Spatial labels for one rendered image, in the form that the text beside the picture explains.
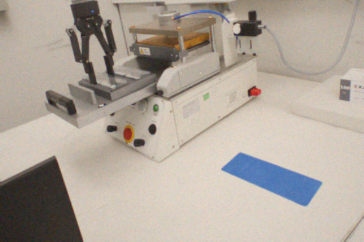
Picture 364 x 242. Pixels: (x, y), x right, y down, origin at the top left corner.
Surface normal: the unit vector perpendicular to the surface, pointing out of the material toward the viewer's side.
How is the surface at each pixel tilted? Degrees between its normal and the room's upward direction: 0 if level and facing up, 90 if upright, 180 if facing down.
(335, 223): 0
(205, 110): 90
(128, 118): 65
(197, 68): 90
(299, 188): 0
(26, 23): 90
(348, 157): 0
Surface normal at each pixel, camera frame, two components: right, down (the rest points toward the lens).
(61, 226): 0.65, 0.17
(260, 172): -0.15, -0.92
